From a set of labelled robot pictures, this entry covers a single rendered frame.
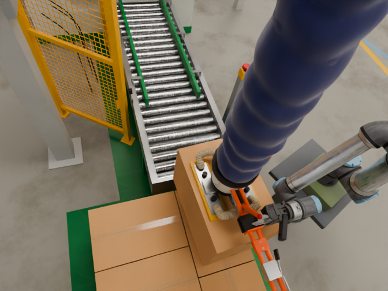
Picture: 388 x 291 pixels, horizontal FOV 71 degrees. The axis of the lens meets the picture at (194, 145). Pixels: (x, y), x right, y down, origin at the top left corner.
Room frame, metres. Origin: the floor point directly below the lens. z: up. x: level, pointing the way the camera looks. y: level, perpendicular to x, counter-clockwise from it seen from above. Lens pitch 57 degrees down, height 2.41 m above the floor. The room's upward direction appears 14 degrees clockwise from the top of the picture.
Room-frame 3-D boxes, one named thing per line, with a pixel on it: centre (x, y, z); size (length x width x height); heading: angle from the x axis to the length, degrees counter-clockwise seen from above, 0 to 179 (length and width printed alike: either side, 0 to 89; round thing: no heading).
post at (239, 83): (1.68, -0.24, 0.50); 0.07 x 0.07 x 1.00; 29
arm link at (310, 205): (0.59, -0.61, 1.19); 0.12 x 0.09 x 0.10; 119
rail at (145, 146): (1.80, 0.77, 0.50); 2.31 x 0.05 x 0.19; 29
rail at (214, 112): (2.12, 0.20, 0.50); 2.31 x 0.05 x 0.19; 29
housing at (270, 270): (0.26, -0.45, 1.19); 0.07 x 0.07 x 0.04; 31
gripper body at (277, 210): (0.52, -0.46, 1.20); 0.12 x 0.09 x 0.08; 119
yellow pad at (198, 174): (0.61, -0.13, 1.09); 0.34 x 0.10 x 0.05; 31
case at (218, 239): (0.66, -0.24, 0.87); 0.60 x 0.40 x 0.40; 32
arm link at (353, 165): (1.04, -0.93, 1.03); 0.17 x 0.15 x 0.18; 36
